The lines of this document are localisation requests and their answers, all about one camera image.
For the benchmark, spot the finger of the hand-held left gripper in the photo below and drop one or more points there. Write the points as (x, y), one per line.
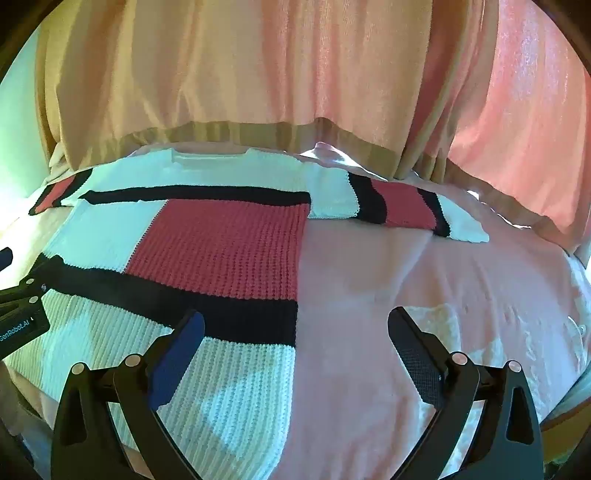
(32, 284)
(4, 258)

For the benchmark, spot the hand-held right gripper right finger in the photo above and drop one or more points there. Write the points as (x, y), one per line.
(415, 357)

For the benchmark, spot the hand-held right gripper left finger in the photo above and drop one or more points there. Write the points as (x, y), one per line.
(178, 355)

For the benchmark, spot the white red black knit sweater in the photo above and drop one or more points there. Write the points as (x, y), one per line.
(221, 244)

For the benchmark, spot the pink blanket with white bows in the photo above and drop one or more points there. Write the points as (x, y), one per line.
(369, 277)

